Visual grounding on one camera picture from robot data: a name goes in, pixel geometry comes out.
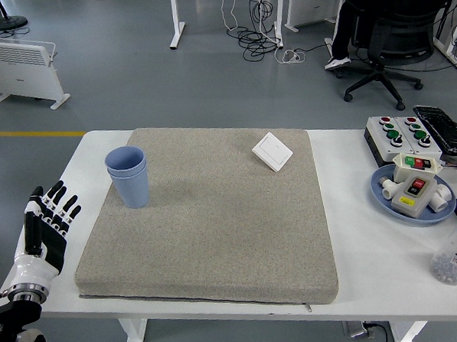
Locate cream switch box green red buttons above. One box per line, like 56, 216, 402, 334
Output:
391, 151, 444, 184

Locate blue round plate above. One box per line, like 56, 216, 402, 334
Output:
368, 161, 457, 230

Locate black cable bundle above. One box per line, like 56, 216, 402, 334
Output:
225, 0, 285, 63

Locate white desk frame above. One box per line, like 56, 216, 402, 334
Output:
430, 0, 457, 73

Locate clear jar with red lid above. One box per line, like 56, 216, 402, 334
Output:
426, 212, 457, 286

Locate grey switch box red button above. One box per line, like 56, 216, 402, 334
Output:
388, 173, 441, 221

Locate grey-brown fabric mat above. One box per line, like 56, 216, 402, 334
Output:
66, 117, 341, 317

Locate grey power strip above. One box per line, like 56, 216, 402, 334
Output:
341, 319, 376, 340

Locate white cable with adapter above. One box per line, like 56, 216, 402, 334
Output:
274, 47, 307, 66

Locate blue ribbed plastic cup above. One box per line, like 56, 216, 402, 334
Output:
108, 162, 152, 211
103, 145, 147, 174

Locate white push-button control box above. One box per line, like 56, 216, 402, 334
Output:
362, 114, 415, 168
395, 112, 443, 164

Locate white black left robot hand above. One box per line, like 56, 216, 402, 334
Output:
7, 179, 86, 296

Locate white desk leg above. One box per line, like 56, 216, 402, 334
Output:
166, 0, 188, 50
271, 0, 287, 49

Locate person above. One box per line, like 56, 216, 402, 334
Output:
321, 0, 457, 72

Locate black office chair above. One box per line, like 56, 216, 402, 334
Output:
338, 0, 447, 114

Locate white wall switch plate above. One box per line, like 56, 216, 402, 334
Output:
250, 130, 295, 174

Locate white table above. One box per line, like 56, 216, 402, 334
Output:
0, 111, 457, 342

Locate white panel heater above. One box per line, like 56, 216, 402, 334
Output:
282, 0, 344, 32
0, 32, 72, 112

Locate white plastic pipe fitting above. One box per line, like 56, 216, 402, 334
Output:
427, 181, 456, 214
377, 175, 400, 201

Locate black round stand base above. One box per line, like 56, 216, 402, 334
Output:
0, 0, 29, 31

